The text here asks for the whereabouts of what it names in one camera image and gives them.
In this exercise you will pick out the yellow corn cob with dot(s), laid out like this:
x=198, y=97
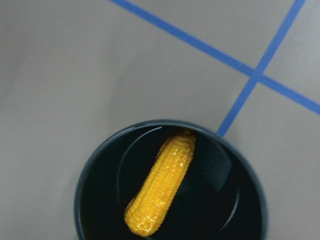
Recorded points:
x=146, y=212

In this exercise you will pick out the dark pot with blue handle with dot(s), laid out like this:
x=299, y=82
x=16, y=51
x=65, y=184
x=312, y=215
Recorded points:
x=220, y=197

